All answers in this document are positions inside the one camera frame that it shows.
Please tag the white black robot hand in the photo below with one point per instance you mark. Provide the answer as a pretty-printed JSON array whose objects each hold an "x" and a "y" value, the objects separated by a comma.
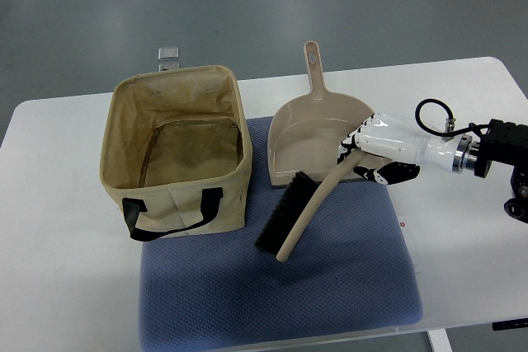
[{"x": 407, "y": 147}]

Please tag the pink hand broom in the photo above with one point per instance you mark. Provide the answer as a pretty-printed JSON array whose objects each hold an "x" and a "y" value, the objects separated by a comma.
[{"x": 297, "y": 206}]

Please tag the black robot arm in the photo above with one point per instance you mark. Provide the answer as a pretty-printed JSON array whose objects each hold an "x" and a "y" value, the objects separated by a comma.
[{"x": 478, "y": 146}]

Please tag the yellow fabric bag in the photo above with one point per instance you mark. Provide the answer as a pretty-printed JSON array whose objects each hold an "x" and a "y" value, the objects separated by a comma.
[{"x": 176, "y": 154}]

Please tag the pink dustpan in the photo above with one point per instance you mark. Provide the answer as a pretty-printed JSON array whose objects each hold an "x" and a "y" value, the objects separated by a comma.
[{"x": 305, "y": 132}]

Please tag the blue mesh cushion mat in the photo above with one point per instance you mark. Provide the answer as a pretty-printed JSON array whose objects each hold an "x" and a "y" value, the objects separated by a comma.
[{"x": 350, "y": 271}]

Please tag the metal floor socket plate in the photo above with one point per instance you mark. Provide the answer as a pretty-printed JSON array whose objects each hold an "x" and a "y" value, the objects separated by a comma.
[{"x": 168, "y": 58}]

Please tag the black table control panel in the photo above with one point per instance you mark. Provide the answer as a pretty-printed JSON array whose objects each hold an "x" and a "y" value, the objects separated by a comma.
[{"x": 510, "y": 324}]

